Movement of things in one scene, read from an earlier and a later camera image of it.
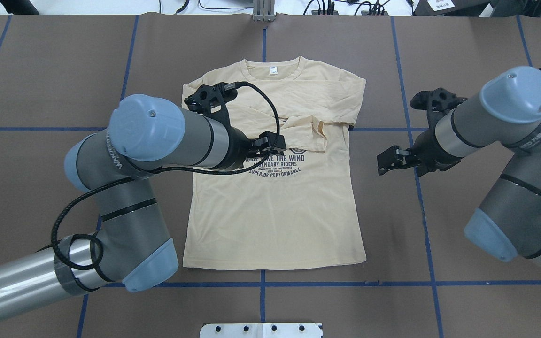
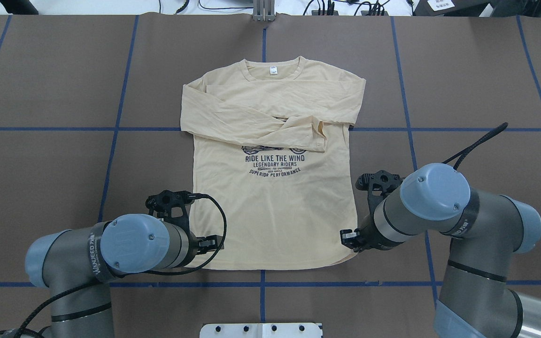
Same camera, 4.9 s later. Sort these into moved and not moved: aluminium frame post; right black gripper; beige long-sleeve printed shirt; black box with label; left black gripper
Moved: left black gripper; right black gripper
Not moved: beige long-sleeve printed shirt; aluminium frame post; black box with label
